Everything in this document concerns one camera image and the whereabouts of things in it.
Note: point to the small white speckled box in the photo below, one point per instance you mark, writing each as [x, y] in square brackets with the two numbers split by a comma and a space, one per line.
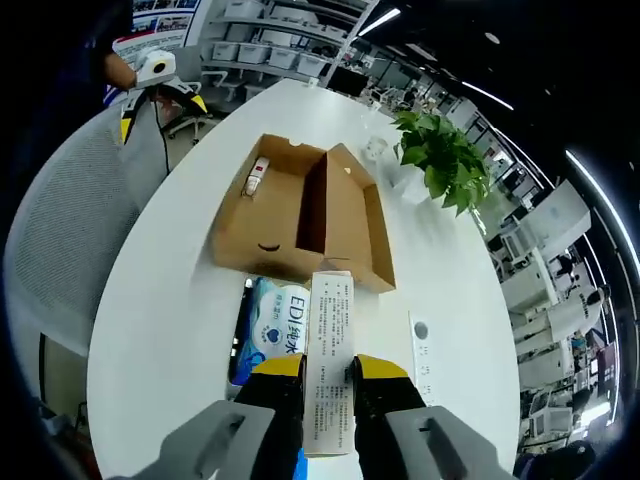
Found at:
[376, 147]

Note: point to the white long carton box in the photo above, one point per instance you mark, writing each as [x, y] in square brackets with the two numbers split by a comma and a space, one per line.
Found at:
[330, 350]

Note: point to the green potted plant white pot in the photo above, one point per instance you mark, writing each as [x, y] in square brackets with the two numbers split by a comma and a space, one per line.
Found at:
[445, 155]

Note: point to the rows of white office desks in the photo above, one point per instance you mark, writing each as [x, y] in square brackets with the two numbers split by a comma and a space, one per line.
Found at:
[530, 285]

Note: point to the blue white wall poster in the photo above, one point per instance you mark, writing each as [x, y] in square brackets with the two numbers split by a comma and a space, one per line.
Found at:
[160, 25]

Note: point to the white mesh office chair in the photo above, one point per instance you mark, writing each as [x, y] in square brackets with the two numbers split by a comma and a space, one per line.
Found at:
[75, 225]

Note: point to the black computer monitor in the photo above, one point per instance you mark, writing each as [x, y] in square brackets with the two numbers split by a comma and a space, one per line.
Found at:
[346, 81]

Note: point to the brown cardboard shoe box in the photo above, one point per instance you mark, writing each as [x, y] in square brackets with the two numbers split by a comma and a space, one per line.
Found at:
[270, 225]

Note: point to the grey storage shelving rack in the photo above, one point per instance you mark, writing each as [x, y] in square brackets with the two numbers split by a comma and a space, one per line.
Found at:
[280, 45]

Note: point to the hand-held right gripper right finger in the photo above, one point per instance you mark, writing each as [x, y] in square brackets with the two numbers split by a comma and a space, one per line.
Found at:
[390, 415]

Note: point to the person's dark printed shirt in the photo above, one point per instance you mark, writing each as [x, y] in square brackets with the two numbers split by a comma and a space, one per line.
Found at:
[100, 30]

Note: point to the white blue wet wipes pack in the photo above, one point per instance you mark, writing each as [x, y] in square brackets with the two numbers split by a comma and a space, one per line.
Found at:
[280, 320]

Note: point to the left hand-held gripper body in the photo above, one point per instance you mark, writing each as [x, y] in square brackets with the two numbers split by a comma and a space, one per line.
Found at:
[155, 67]

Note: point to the white table power strip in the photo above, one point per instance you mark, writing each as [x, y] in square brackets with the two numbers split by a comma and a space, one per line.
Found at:
[424, 350]

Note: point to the white swivel office chair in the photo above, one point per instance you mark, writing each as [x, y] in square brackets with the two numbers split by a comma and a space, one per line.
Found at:
[200, 120]

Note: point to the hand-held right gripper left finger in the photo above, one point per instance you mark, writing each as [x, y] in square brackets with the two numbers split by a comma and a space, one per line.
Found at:
[270, 415]

